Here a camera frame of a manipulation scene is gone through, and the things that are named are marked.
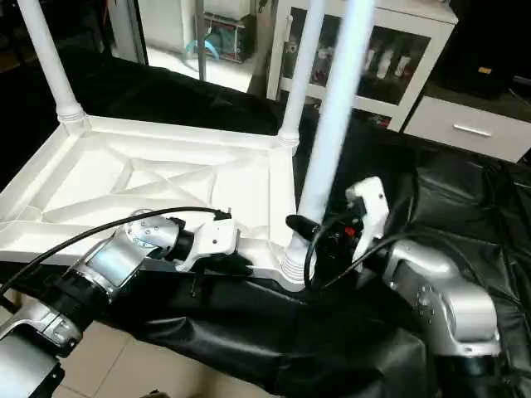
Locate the black work mat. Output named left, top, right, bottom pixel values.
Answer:
left=0, top=46, right=531, bottom=398

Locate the white plastic table top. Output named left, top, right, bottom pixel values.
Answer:
left=0, top=114, right=320, bottom=291

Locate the white drawer unit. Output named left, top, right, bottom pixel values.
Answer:
left=405, top=95, right=531, bottom=163

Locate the white glass-door cabinet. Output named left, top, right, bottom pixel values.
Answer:
left=267, top=0, right=459, bottom=132

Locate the teal storage box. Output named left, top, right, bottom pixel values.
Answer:
left=184, top=10, right=256, bottom=63

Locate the black box yellow label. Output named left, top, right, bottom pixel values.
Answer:
left=440, top=0, right=531, bottom=100

